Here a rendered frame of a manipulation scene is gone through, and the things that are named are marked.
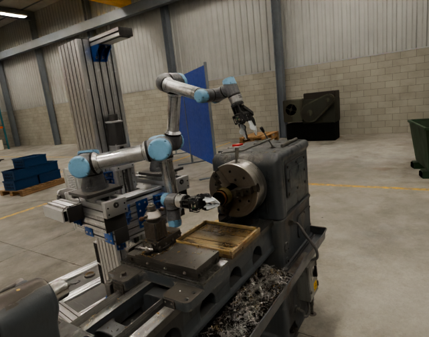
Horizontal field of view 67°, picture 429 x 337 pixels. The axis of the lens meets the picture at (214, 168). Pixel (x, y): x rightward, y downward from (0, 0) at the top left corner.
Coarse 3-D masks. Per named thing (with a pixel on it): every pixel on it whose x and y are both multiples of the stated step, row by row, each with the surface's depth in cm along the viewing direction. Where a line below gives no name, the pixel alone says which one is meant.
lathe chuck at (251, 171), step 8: (240, 160) 184; (224, 168) 181; (232, 168) 178; (240, 168) 175; (248, 168) 176; (224, 176) 182; (232, 176) 179; (240, 176) 176; (248, 176) 173; (256, 176) 176; (232, 184) 190; (240, 184) 177; (248, 184) 174; (256, 184) 173; (240, 200) 180; (248, 200) 177; (256, 200) 174; (232, 208) 184; (240, 208) 181; (248, 208) 178; (232, 216) 185; (240, 216) 182
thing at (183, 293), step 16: (112, 272) 140; (128, 272) 139; (144, 272) 138; (160, 272) 132; (208, 272) 128; (224, 272) 133; (128, 288) 133; (176, 288) 123; (192, 288) 122; (208, 288) 123; (176, 304) 116; (192, 304) 115
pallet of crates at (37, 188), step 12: (24, 156) 766; (36, 156) 751; (12, 168) 741; (24, 168) 725; (36, 168) 752; (48, 168) 782; (12, 180) 709; (24, 180) 727; (36, 180) 754; (48, 180) 780; (60, 180) 789; (0, 192) 734; (12, 192) 717; (24, 192) 705; (36, 192) 731
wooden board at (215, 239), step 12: (192, 228) 180; (204, 228) 183; (216, 228) 182; (240, 228) 177; (252, 228) 172; (180, 240) 170; (192, 240) 169; (204, 240) 168; (216, 240) 166; (240, 240) 163; (252, 240) 165; (228, 252) 148; (240, 252) 154
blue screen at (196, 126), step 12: (192, 72) 726; (204, 72) 646; (192, 84) 743; (204, 84) 659; (180, 108) 896; (192, 108) 778; (204, 108) 687; (180, 120) 921; (192, 120) 796; (204, 120) 701; (192, 132) 816; (204, 132) 716; (192, 144) 837; (204, 144) 732; (192, 156) 869; (204, 156) 749
